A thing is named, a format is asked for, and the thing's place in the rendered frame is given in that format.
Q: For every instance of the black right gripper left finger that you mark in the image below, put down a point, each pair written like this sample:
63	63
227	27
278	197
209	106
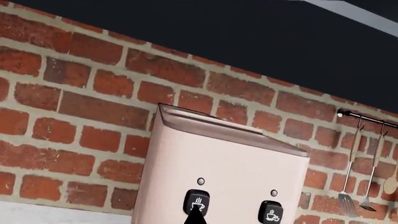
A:
190	220

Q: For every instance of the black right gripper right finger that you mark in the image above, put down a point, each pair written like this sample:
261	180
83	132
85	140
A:
200	220

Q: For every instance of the black single cup button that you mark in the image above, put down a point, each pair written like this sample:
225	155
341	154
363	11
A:
192	198

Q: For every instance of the beige coffee machine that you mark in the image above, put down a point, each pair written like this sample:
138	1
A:
224	163

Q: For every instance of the black double cup button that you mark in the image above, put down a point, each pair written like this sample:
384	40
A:
272	212

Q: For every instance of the metal slotted turner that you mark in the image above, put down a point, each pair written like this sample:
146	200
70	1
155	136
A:
347	200

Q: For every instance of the small metal slotted spatula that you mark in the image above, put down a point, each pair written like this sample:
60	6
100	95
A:
367	204

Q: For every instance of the wooden spoon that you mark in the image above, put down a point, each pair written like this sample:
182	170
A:
390	184

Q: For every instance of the dark wall cabinet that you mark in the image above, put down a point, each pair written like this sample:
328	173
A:
248	46

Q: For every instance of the metal rail hook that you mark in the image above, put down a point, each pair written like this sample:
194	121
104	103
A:
383	129
360	123

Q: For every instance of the black utensil rail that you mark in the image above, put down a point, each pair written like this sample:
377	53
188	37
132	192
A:
367	116

